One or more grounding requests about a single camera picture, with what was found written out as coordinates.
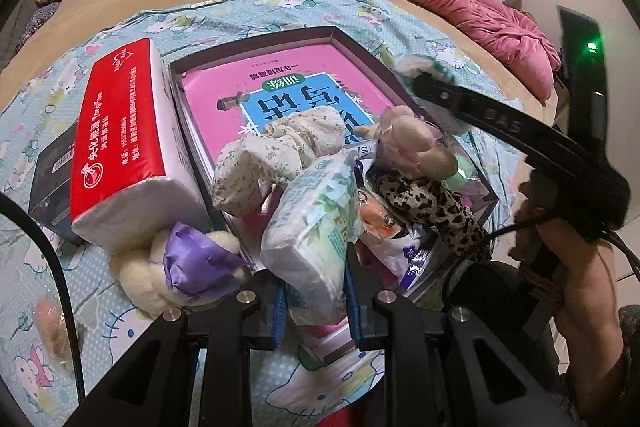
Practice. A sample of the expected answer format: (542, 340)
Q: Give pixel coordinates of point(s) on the green printed tissue pack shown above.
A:
(310, 232)

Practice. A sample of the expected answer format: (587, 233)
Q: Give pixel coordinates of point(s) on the white plush purple satin scrunchie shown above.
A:
(195, 257)

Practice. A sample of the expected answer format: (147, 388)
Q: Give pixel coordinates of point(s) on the clear wrapped peach scrunchie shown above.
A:
(47, 322)

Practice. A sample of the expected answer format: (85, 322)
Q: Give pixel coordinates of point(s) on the pale fluffy cloth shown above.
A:
(415, 64)

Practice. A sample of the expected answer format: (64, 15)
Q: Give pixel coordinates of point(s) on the pink book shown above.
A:
(300, 72)

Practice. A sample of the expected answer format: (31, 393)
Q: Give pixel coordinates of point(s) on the person's right hand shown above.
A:
(542, 237)

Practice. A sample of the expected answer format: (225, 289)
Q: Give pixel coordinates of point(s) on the grey patterned cloth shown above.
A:
(37, 24)

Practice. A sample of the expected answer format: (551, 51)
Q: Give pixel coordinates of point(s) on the white floral scrunchie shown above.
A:
(260, 157)

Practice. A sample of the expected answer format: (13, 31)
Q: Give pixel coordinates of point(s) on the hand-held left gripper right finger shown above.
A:
(352, 302)

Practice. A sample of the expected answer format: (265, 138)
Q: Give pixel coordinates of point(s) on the black cardboard box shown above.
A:
(50, 177)

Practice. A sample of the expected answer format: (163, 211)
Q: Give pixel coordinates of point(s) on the leopard print scrunchie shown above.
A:
(430, 202)

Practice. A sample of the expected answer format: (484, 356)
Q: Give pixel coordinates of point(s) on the pink beige plush scrunchie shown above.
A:
(415, 147)

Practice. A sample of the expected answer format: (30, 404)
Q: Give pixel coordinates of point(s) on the dark shallow box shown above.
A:
(280, 42)

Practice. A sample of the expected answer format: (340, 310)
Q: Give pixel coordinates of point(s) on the person's right forearm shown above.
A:
(590, 307)

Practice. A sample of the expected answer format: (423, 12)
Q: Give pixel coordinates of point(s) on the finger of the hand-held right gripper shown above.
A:
(470, 112)

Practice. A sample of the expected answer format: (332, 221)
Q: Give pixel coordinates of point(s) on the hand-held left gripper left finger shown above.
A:
(280, 312)

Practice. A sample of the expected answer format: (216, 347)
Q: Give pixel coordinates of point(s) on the teal cartoon printed blanket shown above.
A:
(250, 4)

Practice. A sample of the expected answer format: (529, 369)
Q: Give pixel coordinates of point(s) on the red tissue pack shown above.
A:
(120, 132)

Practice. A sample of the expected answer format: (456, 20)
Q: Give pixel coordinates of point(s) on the person's dark patterned clothing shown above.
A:
(631, 357)

